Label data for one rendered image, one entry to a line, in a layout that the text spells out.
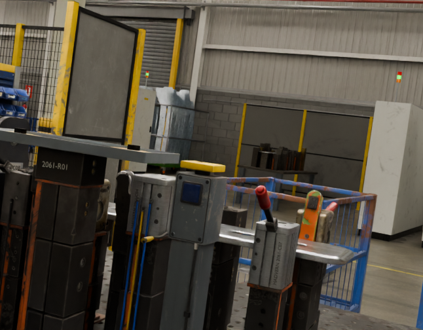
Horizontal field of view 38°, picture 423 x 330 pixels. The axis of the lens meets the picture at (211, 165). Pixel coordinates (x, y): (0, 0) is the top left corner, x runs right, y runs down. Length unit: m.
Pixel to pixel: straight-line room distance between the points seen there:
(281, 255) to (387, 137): 8.07
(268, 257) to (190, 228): 0.19
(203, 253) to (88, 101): 3.79
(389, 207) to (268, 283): 8.04
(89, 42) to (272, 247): 3.72
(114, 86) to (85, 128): 0.46
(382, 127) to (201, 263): 8.25
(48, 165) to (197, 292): 0.35
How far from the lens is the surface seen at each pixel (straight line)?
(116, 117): 5.07
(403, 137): 9.11
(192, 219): 1.00
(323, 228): 1.45
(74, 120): 4.65
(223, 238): 1.28
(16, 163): 1.41
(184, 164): 1.01
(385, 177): 9.15
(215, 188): 1.00
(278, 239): 1.13
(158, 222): 1.21
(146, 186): 1.21
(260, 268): 1.14
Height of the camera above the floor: 1.21
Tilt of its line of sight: 3 degrees down
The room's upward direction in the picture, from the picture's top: 8 degrees clockwise
